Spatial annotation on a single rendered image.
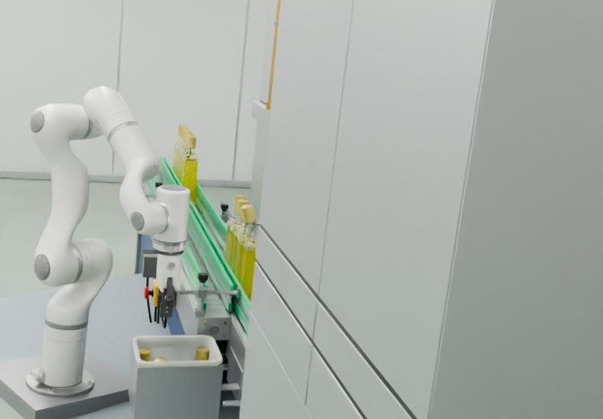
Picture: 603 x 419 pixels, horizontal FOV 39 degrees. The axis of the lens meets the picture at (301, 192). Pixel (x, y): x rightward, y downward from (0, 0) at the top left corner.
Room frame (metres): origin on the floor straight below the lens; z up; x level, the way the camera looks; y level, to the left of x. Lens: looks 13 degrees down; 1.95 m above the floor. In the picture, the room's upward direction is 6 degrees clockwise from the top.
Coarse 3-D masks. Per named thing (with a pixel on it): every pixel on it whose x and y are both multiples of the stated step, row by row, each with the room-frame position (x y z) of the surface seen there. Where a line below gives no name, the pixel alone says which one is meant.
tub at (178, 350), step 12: (144, 336) 2.14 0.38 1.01; (156, 336) 2.15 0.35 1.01; (168, 336) 2.16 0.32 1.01; (180, 336) 2.17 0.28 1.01; (192, 336) 2.17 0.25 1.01; (204, 336) 2.18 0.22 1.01; (156, 348) 2.14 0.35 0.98; (168, 348) 2.15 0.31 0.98; (180, 348) 2.16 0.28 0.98; (192, 348) 2.17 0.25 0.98; (216, 348) 2.11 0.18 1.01; (168, 360) 2.15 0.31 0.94; (180, 360) 2.16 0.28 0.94; (192, 360) 2.17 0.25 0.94; (216, 360) 2.04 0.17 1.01
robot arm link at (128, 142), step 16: (128, 128) 2.14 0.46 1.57; (112, 144) 2.14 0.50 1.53; (128, 144) 2.12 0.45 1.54; (144, 144) 2.13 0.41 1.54; (128, 160) 2.10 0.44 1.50; (144, 160) 2.09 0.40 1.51; (128, 176) 2.04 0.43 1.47; (144, 176) 2.07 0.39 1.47; (128, 192) 2.00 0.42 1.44; (128, 208) 1.99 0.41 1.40; (144, 208) 1.97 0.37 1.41; (160, 208) 2.00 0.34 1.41; (144, 224) 1.96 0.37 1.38; (160, 224) 1.98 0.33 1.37
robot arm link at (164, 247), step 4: (156, 240) 2.03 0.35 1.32; (156, 244) 2.03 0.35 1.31; (160, 244) 2.02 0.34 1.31; (164, 244) 2.02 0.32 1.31; (168, 244) 2.02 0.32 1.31; (172, 244) 2.02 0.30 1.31; (176, 244) 2.03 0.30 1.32; (180, 244) 2.03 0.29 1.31; (184, 244) 2.05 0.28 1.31; (156, 248) 2.03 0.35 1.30; (160, 248) 2.02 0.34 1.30; (164, 248) 2.02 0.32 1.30; (168, 248) 2.02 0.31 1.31; (172, 248) 2.02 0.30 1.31; (176, 248) 2.02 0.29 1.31; (180, 248) 2.03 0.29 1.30; (184, 248) 2.05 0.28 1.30; (168, 252) 2.03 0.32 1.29; (172, 252) 2.03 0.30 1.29; (176, 252) 2.04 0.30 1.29
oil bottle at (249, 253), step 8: (248, 240) 2.31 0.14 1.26; (256, 240) 2.30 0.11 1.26; (248, 248) 2.29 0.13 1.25; (248, 256) 2.29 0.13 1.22; (248, 264) 2.29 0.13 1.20; (240, 272) 2.33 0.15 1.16; (248, 272) 2.29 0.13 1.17; (240, 280) 2.32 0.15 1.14; (248, 280) 2.29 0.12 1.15; (248, 288) 2.29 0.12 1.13; (248, 296) 2.29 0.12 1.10
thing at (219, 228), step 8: (200, 192) 3.36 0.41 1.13; (200, 200) 3.37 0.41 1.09; (208, 200) 3.21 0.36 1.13; (200, 208) 3.34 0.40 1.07; (208, 208) 3.17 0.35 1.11; (208, 216) 3.17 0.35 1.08; (216, 216) 3.01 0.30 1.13; (216, 224) 3.02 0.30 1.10; (224, 224) 2.89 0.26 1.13; (216, 232) 2.99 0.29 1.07; (224, 232) 2.85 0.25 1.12; (224, 240) 2.86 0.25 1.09; (224, 248) 2.83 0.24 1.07
